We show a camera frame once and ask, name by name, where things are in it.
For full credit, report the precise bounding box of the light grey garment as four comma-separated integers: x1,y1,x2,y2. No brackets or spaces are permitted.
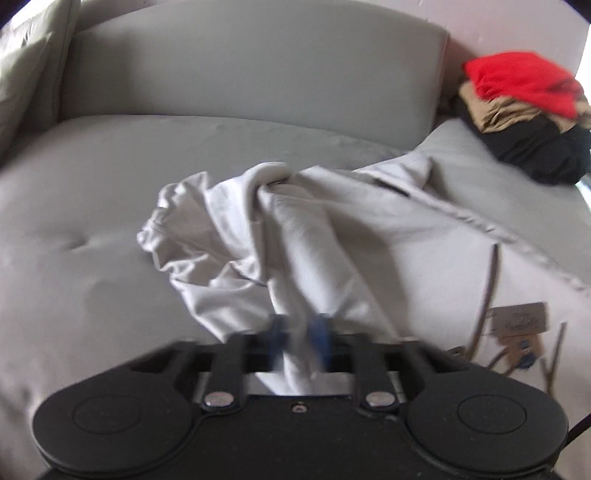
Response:
137,153,590,420

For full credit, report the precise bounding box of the front olive cushion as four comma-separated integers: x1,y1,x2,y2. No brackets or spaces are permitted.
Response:
1,1,80,151

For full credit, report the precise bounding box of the red folded garment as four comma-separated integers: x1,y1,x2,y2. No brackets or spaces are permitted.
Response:
463,51,584,119

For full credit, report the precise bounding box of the black folded garment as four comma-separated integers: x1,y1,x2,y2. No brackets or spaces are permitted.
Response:
452,96,590,185

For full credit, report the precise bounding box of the grey sofa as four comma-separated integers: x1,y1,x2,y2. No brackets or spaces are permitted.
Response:
0,0,591,480

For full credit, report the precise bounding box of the tan folded garment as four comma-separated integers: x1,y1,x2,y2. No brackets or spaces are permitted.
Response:
459,81,590,134

